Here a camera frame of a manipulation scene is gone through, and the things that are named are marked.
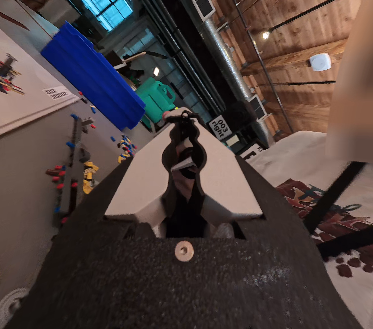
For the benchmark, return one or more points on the white sign black marker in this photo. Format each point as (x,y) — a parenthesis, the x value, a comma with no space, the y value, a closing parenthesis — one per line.
(252,154)

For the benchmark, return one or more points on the long grey Technic assembly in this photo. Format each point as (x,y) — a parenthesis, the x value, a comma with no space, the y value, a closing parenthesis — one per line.
(74,177)

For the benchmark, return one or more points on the black ceiling light track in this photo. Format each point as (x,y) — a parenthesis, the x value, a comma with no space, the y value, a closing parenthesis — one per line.
(320,5)
(311,83)

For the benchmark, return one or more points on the scattered small lego pieces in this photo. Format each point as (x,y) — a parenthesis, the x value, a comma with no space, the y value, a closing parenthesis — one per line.
(125,145)

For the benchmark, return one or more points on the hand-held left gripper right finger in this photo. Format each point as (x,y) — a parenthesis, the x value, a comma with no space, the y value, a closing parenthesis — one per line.
(230,189)

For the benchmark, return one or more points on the blue plastic bin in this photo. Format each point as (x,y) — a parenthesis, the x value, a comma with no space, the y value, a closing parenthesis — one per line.
(87,72)

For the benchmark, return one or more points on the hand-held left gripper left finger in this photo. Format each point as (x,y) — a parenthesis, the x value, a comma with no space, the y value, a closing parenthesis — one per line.
(137,189)

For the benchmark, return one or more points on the silver ventilation duct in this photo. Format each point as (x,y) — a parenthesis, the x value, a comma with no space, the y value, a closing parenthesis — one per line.
(227,63)

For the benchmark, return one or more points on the black white desk lamp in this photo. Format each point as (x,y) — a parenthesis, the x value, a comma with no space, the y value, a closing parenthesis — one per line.
(137,56)

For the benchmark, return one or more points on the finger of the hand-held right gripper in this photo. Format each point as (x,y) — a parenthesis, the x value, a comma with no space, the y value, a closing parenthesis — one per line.
(174,115)
(183,165)

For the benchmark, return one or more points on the black ceiling conduit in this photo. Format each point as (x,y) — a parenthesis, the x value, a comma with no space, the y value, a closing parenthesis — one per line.
(256,52)

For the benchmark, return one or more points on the lego instruction booklet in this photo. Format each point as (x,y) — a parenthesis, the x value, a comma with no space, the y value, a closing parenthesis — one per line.
(29,101)

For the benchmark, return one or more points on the ceiling spot lamp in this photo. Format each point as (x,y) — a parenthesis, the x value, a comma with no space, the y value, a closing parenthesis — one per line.
(265,35)

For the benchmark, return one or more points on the white ceiling access point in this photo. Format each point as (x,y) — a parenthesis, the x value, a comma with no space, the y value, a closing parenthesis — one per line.
(320,61)

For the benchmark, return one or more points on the brown wooden strip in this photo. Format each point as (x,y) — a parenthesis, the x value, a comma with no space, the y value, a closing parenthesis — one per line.
(14,21)

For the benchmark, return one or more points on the green felt bag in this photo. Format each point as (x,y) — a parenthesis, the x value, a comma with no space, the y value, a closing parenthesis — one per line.
(154,98)

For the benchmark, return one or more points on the white air vent grille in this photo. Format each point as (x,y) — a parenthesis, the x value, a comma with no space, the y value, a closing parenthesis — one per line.
(258,107)
(204,5)

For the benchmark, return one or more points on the lit panel light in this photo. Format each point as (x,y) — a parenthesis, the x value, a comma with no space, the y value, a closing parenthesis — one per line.
(156,71)

